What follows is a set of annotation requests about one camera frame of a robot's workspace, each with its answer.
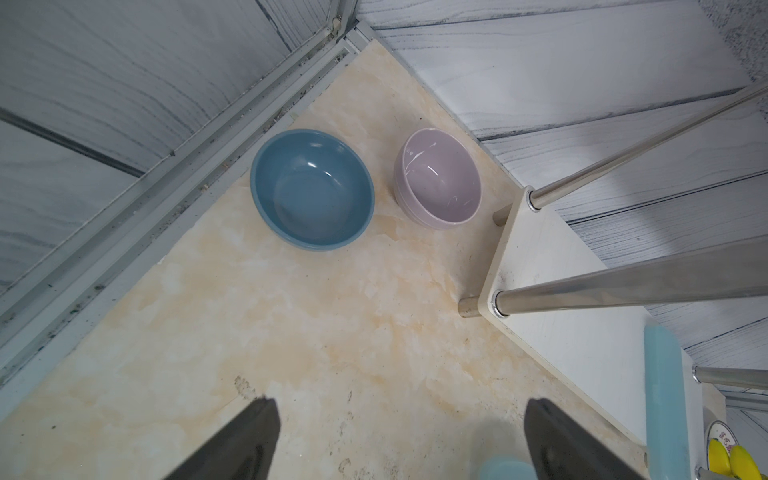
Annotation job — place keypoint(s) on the round enamel plate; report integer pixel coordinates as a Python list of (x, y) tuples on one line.
[(720, 440)]

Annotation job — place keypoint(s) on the blue bowl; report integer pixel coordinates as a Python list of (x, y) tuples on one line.
[(312, 190)]

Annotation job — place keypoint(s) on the green pencil case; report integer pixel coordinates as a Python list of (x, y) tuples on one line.
[(506, 468), (666, 418)]

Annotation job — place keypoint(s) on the purple bowl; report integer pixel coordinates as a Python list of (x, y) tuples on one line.
[(436, 181)]

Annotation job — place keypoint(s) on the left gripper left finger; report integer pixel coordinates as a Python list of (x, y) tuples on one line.
[(242, 449)]

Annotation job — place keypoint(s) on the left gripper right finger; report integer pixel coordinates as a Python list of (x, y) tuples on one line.
[(560, 448)]

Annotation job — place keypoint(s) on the yellow banana bunch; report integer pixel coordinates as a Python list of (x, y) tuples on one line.
[(736, 462)]

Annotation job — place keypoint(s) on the white two-tier shelf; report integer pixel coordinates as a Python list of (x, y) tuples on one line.
[(533, 274)]

